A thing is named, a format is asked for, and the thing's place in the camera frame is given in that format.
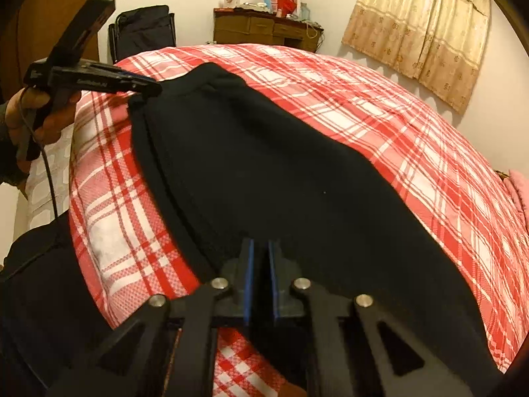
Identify pink folded blanket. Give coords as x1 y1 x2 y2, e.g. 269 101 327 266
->
504 169 529 229

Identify person's left hand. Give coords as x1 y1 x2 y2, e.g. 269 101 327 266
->
5 88 82 145

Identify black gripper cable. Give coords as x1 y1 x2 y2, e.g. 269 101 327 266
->
18 88 60 221

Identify red plaid bed cover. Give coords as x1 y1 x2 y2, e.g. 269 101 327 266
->
67 43 529 397

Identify black pants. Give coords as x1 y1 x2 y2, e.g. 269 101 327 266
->
128 63 501 396

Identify beige patterned curtain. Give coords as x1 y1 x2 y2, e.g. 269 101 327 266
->
342 0 490 114

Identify brown wooden door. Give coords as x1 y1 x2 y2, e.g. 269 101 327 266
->
1 0 86 101

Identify brown wooden desk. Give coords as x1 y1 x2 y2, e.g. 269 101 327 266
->
213 8 324 53

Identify red items on desk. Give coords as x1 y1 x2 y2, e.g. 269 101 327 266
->
264 0 298 18

